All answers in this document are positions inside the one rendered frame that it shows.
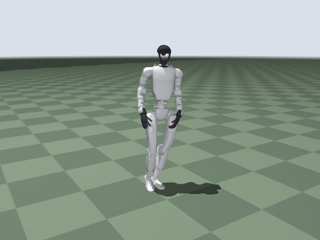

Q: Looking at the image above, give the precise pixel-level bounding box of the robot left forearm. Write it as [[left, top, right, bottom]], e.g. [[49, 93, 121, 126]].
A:
[[174, 91, 183, 116]]

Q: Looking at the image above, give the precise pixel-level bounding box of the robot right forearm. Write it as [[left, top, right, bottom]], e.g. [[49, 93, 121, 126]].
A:
[[137, 87, 145, 113]]

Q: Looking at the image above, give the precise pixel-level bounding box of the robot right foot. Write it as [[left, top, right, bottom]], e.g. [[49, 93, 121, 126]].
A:
[[143, 175, 155, 192]]

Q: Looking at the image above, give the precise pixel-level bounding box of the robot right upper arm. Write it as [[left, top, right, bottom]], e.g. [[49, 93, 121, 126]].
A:
[[139, 67, 153, 95]]

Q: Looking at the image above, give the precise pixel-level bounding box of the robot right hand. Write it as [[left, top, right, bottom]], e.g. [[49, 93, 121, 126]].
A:
[[140, 108, 152, 129]]

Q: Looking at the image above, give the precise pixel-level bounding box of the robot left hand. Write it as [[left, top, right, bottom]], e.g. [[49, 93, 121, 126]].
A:
[[168, 109, 182, 129]]

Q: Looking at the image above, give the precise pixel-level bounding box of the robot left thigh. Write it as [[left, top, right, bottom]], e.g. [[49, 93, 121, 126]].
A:
[[157, 112, 177, 155]]

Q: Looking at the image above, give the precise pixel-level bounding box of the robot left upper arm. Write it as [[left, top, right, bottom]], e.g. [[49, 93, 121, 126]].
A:
[[172, 68, 183, 97]]

